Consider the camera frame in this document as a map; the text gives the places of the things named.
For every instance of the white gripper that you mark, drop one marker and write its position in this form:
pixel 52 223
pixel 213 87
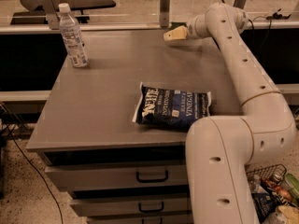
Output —
pixel 191 29

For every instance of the green and yellow sponge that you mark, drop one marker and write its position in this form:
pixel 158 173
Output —
pixel 175 25

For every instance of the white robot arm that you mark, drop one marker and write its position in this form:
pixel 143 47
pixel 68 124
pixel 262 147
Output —
pixel 219 147

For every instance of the blue chip bag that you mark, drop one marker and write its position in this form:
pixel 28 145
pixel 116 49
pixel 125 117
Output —
pixel 171 108

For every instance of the blue bag in basket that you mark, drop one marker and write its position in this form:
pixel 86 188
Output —
pixel 264 205

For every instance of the clear plastic water bottle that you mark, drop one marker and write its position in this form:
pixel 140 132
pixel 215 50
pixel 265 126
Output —
pixel 71 34

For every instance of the grey drawer cabinet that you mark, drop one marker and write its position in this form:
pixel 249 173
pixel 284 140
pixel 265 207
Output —
pixel 117 171

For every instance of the water bottle in basket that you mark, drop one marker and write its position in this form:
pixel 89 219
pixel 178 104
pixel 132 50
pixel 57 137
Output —
pixel 255 184

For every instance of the green can in basket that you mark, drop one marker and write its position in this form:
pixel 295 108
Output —
pixel 291 184

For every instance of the middle metal bracket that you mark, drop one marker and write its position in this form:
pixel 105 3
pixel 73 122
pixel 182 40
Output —
pixel 164 13

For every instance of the left metal bracket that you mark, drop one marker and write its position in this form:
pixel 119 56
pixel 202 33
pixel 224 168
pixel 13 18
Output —
pixel 51 15

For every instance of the black wire basket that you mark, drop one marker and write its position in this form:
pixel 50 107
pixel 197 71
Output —
pixel 274 173

